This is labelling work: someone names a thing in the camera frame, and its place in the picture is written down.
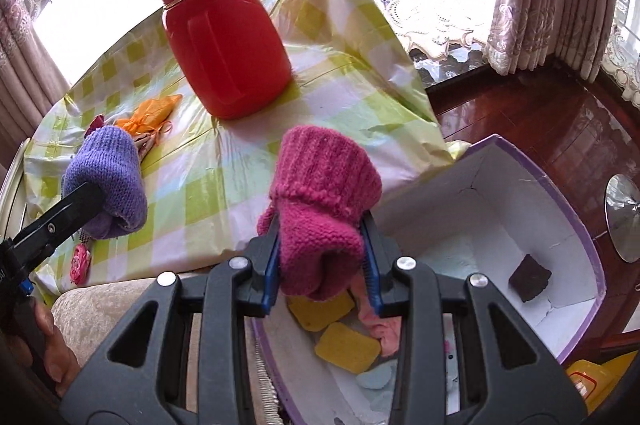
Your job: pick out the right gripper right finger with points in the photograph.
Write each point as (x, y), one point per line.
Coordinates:
(466, 356)

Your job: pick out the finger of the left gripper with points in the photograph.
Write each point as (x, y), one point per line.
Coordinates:
(39, 239)

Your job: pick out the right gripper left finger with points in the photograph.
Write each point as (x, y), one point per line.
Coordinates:
(178, 355)

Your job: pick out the purple knit glove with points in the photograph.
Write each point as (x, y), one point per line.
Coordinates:
(109, 159)

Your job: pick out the dark brown towel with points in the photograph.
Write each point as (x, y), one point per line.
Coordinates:
(529, 279)

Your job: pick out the red white floral cloth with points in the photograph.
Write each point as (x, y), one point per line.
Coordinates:
(147, 141)

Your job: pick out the light blue zip pouch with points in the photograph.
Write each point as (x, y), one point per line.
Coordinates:
(378, 385)

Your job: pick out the person's left hand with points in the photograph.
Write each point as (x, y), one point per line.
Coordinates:
(60, 362)

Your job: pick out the pink round coin purse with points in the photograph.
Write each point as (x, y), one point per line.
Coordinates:
(80, 264)

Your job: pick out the cream cabinet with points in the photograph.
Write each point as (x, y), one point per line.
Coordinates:
(13, 206)

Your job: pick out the yellow object on floor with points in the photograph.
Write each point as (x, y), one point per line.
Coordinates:
(595, 381)

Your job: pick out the green checkered plastic tablecloth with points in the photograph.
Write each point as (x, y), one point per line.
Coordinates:
(207, 181)

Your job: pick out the pink cartoon cloth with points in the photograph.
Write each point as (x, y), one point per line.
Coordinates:
(386, 330)

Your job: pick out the yellow sponge in box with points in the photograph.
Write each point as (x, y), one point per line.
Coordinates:
(315, 316)
(347, 349)

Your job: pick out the white purple storage box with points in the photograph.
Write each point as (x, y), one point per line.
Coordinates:
(482, 214)

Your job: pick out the silver round stand base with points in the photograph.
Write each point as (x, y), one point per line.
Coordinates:
(622, 215)

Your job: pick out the red plastic thermos jug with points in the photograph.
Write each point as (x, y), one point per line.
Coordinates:
(230, 52)

